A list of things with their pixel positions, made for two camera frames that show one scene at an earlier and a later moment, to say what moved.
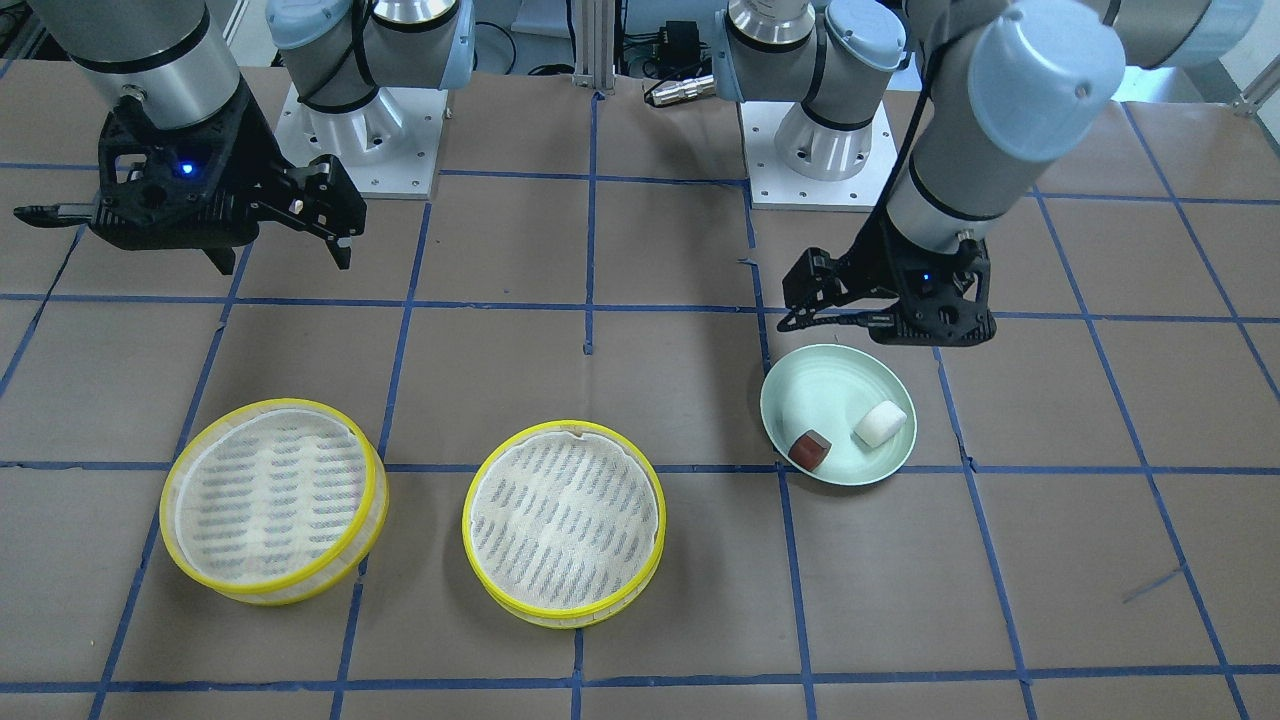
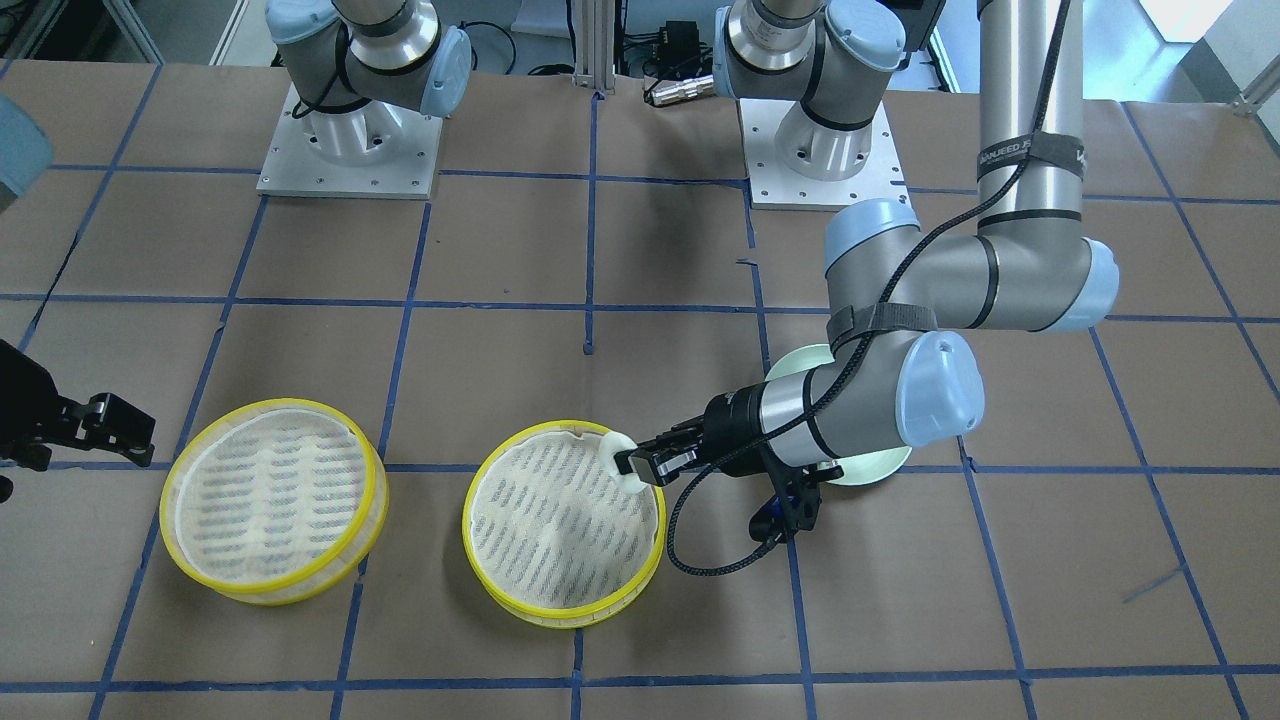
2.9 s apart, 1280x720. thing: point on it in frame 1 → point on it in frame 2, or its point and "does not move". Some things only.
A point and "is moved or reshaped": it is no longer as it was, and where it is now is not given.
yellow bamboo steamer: (564, 524) does not move
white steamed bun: (879, 424) is moved or reshaped
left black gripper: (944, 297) → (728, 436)
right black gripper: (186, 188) → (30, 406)
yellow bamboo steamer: (275, 502) does not move
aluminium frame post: (594, 64) does not move
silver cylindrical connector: (682, 91) does not move
